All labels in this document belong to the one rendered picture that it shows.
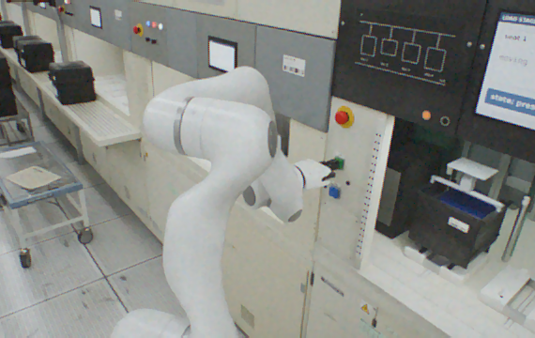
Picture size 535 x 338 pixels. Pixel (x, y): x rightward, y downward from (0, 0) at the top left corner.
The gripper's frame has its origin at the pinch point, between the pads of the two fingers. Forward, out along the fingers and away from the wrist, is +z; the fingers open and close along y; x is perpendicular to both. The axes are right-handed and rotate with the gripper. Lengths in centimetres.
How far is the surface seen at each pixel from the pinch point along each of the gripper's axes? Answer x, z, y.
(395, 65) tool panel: 32.8, 2.6, 14.6
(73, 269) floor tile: -120, -50, -154
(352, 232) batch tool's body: -20.9, 3.2, 8.9
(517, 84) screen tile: 35, 3, 44
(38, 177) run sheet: -74, -52, -198
